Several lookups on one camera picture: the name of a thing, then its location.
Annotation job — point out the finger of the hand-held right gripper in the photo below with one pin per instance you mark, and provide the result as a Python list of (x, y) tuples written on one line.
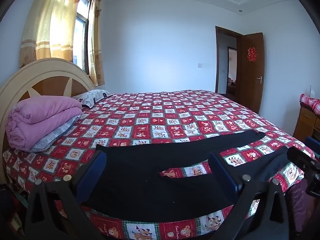
[(300, 157), (312, 145)]

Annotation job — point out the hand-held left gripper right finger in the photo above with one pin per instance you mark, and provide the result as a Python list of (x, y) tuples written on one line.
[(225, 173)]

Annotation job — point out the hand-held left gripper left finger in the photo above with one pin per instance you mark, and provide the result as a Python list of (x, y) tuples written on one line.
[(93, 172)]

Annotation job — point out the black pants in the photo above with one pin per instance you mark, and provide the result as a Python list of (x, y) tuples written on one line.
[(140, 180)]

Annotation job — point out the wooden cabinet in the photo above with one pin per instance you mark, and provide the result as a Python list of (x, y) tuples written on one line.
[(306, 122)]

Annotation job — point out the maroon cloth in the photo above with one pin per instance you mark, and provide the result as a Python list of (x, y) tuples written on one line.
[(297, 205)]

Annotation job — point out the red checkered cloth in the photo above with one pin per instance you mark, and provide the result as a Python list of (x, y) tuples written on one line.
[(311, 102)]

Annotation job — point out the grey patterned pillow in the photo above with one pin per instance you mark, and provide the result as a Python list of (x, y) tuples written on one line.
[(50, 140)]

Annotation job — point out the white patterned pillow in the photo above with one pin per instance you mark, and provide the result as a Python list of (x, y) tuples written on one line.
[(90, 97)]

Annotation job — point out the folded pink quilt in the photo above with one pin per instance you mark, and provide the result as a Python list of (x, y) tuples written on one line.
[(37, 120)]

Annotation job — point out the red checkered printed bed blanket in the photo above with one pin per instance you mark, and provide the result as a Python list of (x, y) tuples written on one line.
[(150, 120)]

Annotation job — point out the brown wooden door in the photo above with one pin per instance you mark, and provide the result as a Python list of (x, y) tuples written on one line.
[(250, 85)]

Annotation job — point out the red paper door decoration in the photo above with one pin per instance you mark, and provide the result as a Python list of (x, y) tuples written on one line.
[(252, 54)]

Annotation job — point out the cream wooden headboard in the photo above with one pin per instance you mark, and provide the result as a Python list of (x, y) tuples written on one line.
[(45, 66)]

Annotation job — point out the window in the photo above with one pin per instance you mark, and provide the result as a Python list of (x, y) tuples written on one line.
[(81, 30)]

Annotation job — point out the wide yellow curtain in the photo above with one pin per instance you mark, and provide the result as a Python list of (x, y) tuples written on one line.
[(50, 25)]

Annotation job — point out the brown door frame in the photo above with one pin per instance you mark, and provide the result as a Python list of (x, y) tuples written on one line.
[(217, 60)]

